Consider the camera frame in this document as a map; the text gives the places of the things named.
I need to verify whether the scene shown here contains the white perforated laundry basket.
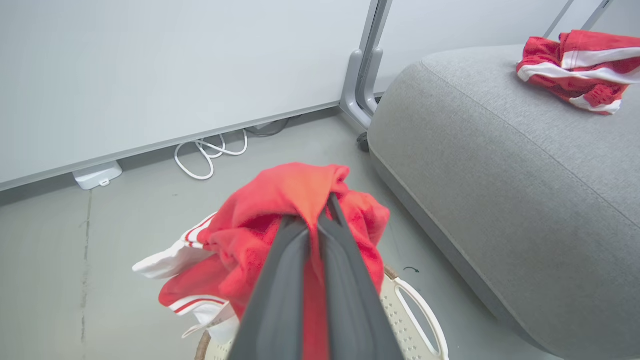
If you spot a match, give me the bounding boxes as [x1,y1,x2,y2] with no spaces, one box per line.
[194,264,450,360]

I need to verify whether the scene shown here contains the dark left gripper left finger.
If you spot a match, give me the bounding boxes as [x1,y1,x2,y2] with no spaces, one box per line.
[227,215,314,360]

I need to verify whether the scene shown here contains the large white partition panel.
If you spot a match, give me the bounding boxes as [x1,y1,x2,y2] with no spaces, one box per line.
[0,0,375,192]

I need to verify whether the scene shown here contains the narrow white partition panel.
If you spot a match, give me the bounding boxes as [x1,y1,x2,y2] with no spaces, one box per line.
[374,0,573,95]

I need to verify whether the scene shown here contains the red shorts with white stripes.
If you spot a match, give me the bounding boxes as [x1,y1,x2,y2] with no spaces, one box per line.
[516,29,640,116]

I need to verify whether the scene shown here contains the grey partition foot upright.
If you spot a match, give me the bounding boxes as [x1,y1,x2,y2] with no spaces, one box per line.
[363,47,385,117]
[339,48,374,132]

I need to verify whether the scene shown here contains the red shirt with white sleeves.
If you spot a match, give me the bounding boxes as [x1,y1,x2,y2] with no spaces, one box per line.
[132,162,391,360]

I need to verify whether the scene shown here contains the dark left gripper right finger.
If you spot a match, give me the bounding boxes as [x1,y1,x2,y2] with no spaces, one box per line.
[317,193,405,360]

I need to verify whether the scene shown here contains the looped white cable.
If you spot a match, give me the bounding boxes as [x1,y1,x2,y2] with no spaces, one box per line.
[173,128,249,181]

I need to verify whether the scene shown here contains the grey fabric sofa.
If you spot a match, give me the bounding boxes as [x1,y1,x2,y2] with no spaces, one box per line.
[367,44,640,360]

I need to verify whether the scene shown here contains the white power adapter box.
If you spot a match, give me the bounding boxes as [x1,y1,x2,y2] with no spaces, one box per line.
[72,160,124,191]

